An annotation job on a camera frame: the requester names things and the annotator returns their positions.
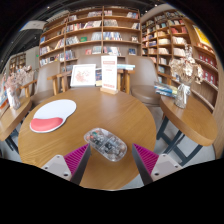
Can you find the narrow distant bookshelf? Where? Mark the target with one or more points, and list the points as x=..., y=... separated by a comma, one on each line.
x=18, y=61

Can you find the blue book stack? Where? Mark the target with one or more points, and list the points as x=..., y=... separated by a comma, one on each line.
x=126, y=67

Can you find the glass vase dried flowers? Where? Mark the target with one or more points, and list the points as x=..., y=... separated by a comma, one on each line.
x=15, y=95
x=182, y=95

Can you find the dark cover book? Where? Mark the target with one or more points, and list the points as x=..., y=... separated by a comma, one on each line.
x=98, y=77

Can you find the transparent computer mouse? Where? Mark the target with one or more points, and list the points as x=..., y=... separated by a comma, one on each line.
x=106, y=144

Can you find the white orange table sign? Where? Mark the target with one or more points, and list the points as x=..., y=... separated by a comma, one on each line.
x=109, y=73

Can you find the beige wooden armchair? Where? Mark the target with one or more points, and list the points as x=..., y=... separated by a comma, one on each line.
x=145, y=80
x=90, y=59
x=46, y=83

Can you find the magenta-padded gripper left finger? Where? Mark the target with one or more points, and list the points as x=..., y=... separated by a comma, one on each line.
x=76, y=160

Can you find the white framed picture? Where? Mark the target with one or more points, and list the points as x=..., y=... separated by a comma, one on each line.
x=82, y=75

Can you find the colourful book stack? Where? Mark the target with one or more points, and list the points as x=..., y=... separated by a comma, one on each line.
x=165, y=89

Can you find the round wooden side table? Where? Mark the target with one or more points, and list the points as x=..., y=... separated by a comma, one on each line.
x=188, y=118
x=11, y=118

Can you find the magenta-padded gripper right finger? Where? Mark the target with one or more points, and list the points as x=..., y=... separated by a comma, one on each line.
x=146, y=160

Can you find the white mouse pad red rest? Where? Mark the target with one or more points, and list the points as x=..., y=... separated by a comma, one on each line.
x=53, y=115

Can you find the curved wooden bookshelf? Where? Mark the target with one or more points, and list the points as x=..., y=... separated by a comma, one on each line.
x=173, y=43

